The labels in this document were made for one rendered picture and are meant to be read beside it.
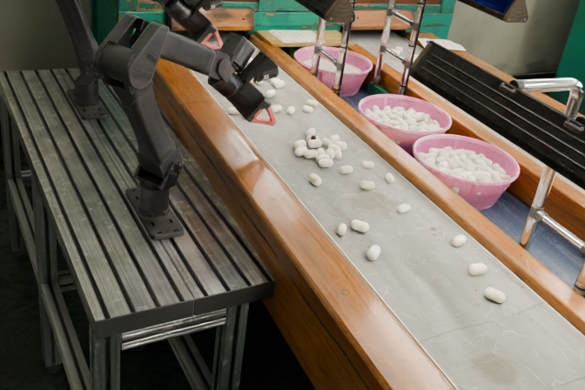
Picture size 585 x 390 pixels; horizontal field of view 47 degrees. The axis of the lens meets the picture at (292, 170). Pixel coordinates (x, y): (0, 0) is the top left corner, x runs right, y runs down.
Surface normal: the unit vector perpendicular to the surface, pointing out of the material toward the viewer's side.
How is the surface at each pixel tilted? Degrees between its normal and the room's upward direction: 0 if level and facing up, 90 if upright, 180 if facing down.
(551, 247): 0
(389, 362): 0
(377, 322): 0
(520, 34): 90
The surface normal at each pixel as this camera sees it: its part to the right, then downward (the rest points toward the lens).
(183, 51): 0.81, 0.40
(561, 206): -0.90, 0.09
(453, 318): 0.13, -0.87
